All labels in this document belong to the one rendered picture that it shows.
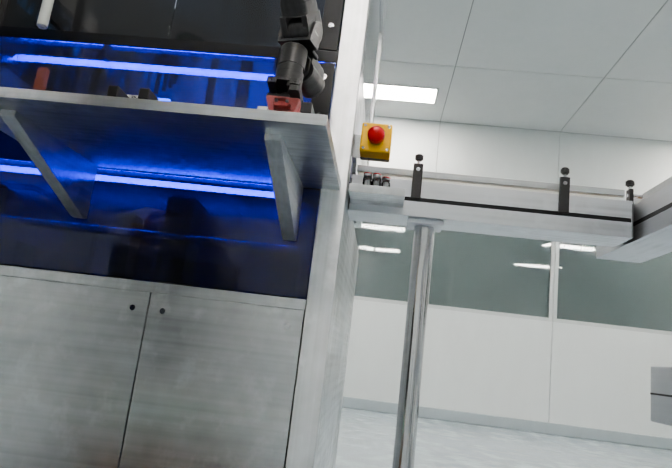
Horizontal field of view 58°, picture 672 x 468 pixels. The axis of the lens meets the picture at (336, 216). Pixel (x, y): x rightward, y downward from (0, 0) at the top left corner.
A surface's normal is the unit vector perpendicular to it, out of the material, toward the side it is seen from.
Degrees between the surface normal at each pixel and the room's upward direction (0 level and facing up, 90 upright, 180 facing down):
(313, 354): 90
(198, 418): 90
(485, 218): 90
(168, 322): 90
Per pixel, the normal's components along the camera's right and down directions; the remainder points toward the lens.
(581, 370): -0.07, -0.23
